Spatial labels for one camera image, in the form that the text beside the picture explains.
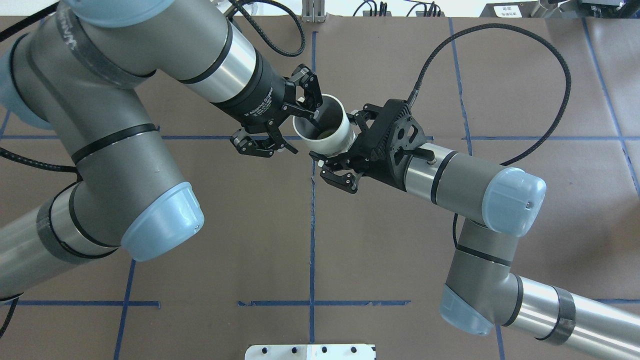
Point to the white mug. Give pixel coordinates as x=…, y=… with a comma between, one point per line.
x=330, y=115

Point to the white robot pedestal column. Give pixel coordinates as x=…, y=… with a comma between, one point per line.
x=332, y=351

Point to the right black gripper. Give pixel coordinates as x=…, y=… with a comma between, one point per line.
x=370, y=165

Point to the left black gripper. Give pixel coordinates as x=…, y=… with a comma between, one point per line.
x=256, y=99

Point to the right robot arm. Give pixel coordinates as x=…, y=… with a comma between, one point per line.
x=499, y=205

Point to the aluminium frame post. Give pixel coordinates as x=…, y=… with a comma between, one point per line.
x=313, y=11

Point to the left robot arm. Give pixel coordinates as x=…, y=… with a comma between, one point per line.
x=77, y=75

